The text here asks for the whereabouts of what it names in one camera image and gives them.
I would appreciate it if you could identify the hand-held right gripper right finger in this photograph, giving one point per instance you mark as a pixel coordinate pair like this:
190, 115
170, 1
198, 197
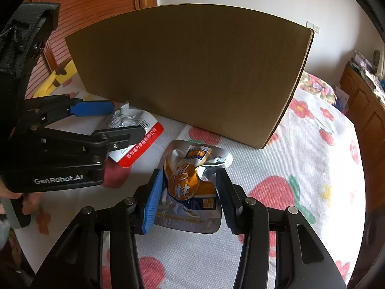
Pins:
228, 204

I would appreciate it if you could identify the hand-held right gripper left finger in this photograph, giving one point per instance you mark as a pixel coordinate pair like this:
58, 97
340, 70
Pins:
153, 204

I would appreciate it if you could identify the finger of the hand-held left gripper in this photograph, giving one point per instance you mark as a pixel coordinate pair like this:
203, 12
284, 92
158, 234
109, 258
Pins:
90, 108
120, 137

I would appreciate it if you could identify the silver candy bag red-edged label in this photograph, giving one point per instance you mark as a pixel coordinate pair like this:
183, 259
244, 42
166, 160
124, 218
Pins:
132, 157

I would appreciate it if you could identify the silver orange snack pouch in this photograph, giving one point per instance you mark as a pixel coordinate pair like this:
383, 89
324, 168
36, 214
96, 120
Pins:
183, 183

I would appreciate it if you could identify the brown cardboard box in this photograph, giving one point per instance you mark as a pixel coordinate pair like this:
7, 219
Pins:
186, 75

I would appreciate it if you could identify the person's left hand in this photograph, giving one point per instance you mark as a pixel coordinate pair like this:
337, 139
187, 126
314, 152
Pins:
31, 203

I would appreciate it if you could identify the yellow plush toy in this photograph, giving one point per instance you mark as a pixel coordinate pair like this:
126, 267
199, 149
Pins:
51, 84

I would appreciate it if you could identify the floral strawberry printed bedsheet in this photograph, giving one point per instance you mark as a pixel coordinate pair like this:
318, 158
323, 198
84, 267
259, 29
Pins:
300, 144

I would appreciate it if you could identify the wooden slatted wardrobe door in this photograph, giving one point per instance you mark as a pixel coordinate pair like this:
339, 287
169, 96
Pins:
90, 0

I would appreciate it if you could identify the blue white bag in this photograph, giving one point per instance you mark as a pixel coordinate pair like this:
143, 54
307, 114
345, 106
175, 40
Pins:
341, 99

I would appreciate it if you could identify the long wooden cabinet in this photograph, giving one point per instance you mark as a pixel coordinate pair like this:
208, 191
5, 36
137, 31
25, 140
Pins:
367, 111

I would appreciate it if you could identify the clutter of bottles and boxes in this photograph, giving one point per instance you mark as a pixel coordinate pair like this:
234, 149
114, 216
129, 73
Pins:
367, 69

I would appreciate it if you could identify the white wall switch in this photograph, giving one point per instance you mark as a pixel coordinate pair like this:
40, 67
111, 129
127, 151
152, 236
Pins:
312, 26

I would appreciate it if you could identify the oval wall ornament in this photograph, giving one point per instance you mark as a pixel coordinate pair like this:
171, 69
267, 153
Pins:
376, 60

